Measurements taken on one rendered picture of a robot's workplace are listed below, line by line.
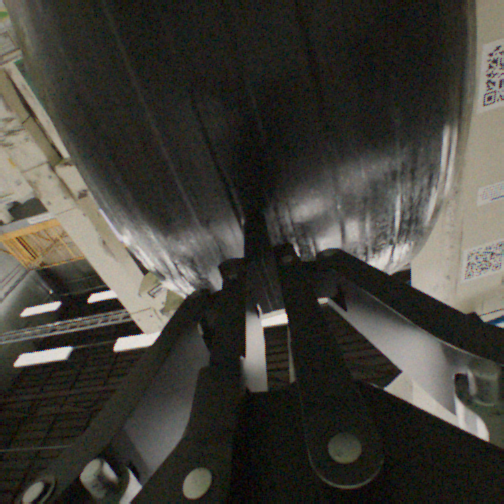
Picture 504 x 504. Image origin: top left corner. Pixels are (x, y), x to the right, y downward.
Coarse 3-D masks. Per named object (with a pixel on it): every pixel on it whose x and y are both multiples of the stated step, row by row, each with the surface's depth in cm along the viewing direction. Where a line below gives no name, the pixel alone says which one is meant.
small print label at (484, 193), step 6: (486, 186) 44; (492, 186) 44; (498, 186) 44; (480, 192) 44; (486, 192) 44; (492, 192) 44; (498, 192) 44; (480, 198) 45; (486, 198) 45; (492, 198) 45; (498, 198) 45; (480, 204) 45
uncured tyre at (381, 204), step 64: (64, 0) 16; (128, 0) 16; (192, 0) 16; (256, 0) 16; (320, 0) 16; (384, 0) 16; (448, 0) 16; (64, 64) 17; (128, 64) 16; (192, 64) 16; (256, 64) 17; (320, 64) 17; (384, 64) 17; (448, 64) 18; (64, 128) 20; (128, 128) 18; (192, 128) 18; (256, 128) 18; (320, 128) 18; (384, 128) 19; (448, 128) 20; (128, 192) 20; (192, 192) 20; (256, 192) 20; (320, 192) 21; (384, 192) 21; (448, 192) 25; (192, 256) 23; (384, 256) 27
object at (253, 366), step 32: (224, 288) 14; (224, 320) 12; (256, 320) 13; (224, 352) 10; (256, 352) 11; (224, 384) 8; (256, 384) 9; (192, 416) 7; (224, 416) 7; (192, 448) 6; (224, 448) 6; (192, 480) 5; (224, 480) 5
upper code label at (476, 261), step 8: (496, 240) 50; (472, 248) 50; (480, 248) 50; (488, 248) 50; (496, 248) 50; (464, 256) 51; (472, 256) 51; (480, 256) 51; (488, 256) 51; (496, 256) 51; (464, 264) 52; (472, 264) 52; (480, 264) 52; (488, 264) 52; (496, 264) 52; (464, 272) 53; (472, 272) 53; (480, 272) 53; (488, 272) 53; (496, 272) 54; (464, 280) 54
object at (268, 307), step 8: (248, 232) 20; (248, 240) 18; (256, 240) 18; (248, 248) 17; (256, 248) 17; (248, 256) 16; (256, 256) 16; (248, 264) 15; (256, 264) 15; (248, 272) 15; (256, 272) 15; (256, 280) 15; (264, 280) 15; (256, 288) 16; (264, 288) 16; (256, 296) 16; (264, 296) 16; (264, 304) 16; (272, 304) 16; (264, 312) 16
